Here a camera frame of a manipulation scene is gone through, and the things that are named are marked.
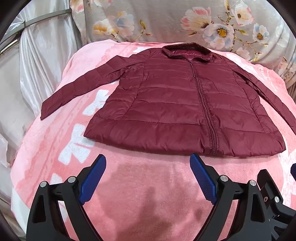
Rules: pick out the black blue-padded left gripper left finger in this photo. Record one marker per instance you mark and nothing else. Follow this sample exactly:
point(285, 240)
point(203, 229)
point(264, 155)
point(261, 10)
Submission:
point(45, 220)

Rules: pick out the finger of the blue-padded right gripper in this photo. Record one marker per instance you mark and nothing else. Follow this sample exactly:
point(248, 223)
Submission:
point(293, 170)

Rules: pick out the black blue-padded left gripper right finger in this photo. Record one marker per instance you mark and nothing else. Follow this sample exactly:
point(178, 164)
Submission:
point(250, 221)

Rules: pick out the maroon quilted puffer jacket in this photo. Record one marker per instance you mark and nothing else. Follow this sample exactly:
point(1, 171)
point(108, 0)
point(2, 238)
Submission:
point(179, 99)

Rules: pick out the grey floral bedding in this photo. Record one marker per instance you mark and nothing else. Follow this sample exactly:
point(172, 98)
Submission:
point(252, 29)

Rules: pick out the silver satin curtain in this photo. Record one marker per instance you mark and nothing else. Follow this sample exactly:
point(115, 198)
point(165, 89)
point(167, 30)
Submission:
point(31, 70)

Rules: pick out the metal bed frame rail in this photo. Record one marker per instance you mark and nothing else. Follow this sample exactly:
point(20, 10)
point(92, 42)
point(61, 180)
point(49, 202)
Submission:
point(13, 36)

